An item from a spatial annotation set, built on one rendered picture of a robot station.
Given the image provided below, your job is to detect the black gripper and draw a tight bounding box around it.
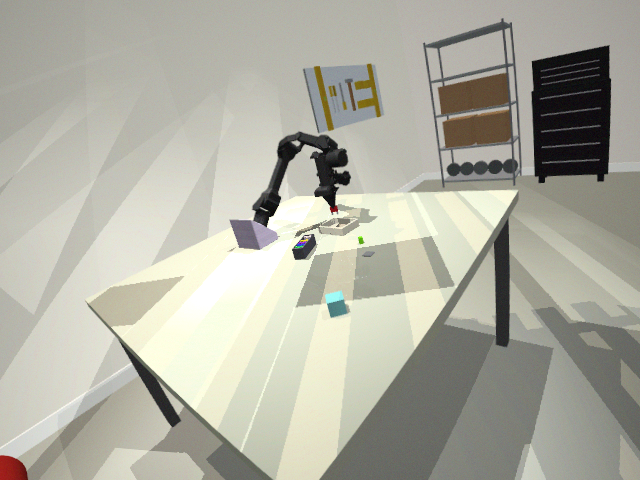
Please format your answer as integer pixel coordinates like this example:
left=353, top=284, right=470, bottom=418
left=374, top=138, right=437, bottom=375
left=314, top=168, right=339, bottom=208

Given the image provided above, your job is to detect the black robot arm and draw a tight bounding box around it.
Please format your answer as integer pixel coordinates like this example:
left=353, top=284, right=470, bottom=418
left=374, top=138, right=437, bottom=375
left=252, top=132, right=351, bottom=228

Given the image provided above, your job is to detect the teal block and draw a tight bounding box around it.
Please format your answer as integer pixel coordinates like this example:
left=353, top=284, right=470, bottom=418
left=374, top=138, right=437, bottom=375
left=325, top=291, right=347, bottom=317

